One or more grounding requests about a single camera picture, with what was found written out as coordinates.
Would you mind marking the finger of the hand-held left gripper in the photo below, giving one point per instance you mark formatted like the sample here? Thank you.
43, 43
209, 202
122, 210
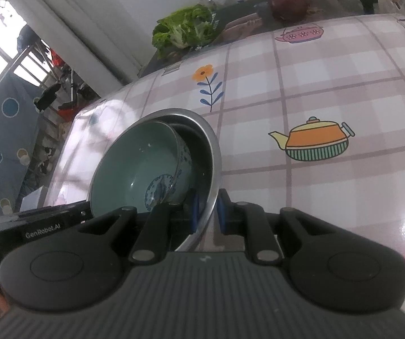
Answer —
79, 212

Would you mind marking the stainless steel bowl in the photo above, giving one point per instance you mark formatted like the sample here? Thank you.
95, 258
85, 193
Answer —
207, 219
197, 162

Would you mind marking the white curtain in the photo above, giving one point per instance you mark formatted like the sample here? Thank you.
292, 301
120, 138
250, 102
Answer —
93, 17

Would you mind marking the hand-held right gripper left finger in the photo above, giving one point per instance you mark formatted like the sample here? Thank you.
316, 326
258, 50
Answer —
193, 215

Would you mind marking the green lettuce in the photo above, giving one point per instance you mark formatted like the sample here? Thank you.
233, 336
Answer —
185, 26

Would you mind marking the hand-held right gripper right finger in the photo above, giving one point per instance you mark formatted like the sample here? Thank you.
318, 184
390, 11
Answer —
223, 215

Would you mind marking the green ceramic bowl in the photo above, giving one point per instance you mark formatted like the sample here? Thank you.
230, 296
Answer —
142, 169

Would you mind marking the blue printed blanket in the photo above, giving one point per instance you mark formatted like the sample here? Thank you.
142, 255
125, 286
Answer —
4, 141

